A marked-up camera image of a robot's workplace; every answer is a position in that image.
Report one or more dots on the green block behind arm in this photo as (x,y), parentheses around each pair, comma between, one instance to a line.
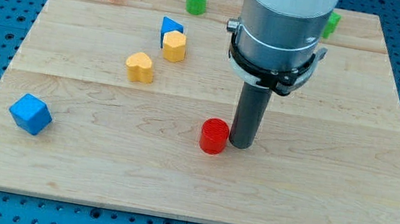
(331,25)

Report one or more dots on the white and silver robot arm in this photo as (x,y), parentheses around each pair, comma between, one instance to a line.
(281,34)

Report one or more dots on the yellow heart block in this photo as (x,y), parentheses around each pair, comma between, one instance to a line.
(139,68)

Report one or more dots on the red cylinder block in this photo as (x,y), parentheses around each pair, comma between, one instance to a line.
(214,136)

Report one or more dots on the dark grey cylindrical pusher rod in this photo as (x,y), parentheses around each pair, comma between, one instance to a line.
(251,107)

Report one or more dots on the yellow hexagon block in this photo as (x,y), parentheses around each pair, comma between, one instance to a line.
(174,46)

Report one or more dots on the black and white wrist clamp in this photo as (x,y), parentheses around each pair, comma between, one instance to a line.
(271,77)

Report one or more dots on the blue triangle block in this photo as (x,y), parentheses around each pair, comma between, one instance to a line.
(169,25)

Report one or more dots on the light wooden board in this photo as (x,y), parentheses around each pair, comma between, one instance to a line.
(327,154)

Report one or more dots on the green cylinder block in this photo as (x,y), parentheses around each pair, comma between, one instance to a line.
(196,7)

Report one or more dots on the blue cube block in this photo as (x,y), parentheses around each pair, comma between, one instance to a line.
(31,114)

